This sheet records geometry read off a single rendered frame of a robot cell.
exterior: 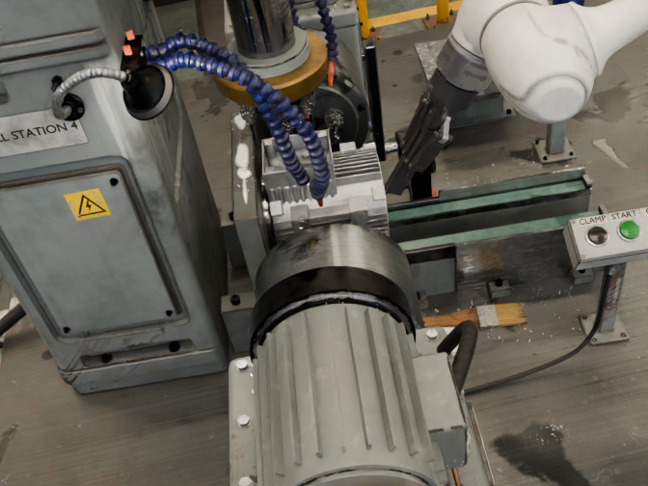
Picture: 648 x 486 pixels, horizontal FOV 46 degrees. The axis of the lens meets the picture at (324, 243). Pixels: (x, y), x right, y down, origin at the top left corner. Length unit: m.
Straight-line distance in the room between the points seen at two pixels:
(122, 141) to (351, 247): 0.35
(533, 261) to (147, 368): 0.74
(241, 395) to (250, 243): 0.35
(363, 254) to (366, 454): 0.48
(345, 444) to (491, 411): 0.70
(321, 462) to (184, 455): 0.72
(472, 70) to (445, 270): 0.45
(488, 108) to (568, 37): 0.95
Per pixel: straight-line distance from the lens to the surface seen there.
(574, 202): 1.59
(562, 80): 0.98
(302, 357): 0.75
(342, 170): 1.34
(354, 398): 0.71
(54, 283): 1.29
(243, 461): 0.93
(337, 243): 1.12
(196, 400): 1.44
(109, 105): 1.07
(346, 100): 1.53
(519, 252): 1.47
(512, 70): 1.00
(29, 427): 1.54
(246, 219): 1.22
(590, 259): 1.26
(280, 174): 1.29
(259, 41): 1.16
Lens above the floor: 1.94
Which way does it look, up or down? 44 degrees down
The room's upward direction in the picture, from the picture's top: 10 degrees counter-clockwise
